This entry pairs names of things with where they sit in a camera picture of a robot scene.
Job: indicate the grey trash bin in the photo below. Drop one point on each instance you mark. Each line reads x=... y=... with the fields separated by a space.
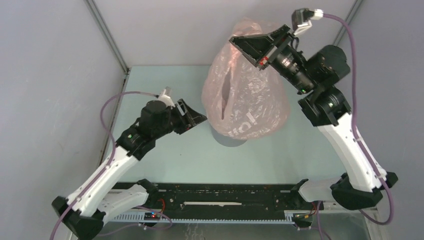
x=226 y=140

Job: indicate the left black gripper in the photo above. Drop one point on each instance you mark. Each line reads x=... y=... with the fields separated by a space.
x=189 y=119

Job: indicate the pink plastic trash bag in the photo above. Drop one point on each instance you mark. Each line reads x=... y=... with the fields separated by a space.
x=240 y=101

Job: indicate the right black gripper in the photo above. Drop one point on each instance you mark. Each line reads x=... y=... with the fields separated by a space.
x=260 y=49

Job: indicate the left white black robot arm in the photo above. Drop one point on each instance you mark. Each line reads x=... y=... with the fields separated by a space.
x=91 y=206

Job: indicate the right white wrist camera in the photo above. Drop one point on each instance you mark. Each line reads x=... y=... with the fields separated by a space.
x=302 y=19

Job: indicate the right metal corner post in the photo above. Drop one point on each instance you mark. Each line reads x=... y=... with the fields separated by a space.
x=351 y=15

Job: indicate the left metal corner post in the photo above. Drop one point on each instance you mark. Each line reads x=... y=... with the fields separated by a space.
x=107 y=34

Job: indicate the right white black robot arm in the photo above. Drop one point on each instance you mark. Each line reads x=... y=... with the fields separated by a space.
x=327 y=109

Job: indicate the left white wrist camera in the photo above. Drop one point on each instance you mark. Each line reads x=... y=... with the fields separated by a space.
x=165 y=97

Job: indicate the metal corner post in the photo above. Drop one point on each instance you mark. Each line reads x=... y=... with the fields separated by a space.
x=107 y=34
x=351 y=15

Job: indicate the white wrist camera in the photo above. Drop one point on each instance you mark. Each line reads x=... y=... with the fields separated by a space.
x=302 y=19
x=165 y=97

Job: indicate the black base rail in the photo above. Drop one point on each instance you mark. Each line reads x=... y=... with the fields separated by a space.
x=206 y=202

